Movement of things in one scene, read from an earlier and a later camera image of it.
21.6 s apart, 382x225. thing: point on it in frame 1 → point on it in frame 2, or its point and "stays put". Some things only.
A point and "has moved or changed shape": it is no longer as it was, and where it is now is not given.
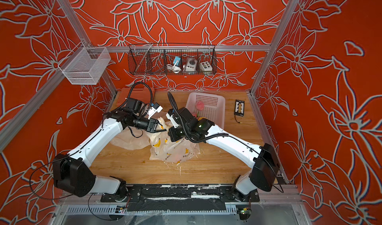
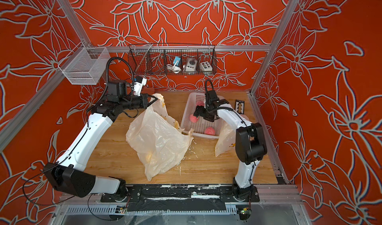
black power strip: [239, 107] stays put
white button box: [206, 67] stays put
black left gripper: [152, 126] → [144, 99]
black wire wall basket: [172, 59] stays put
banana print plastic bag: [161, 148] has moved or changed shape
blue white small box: [176, 58] stays put
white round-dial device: [191, 64] stays put
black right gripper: [173, 137] → [201, 108]
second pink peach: [200, 105] stays put
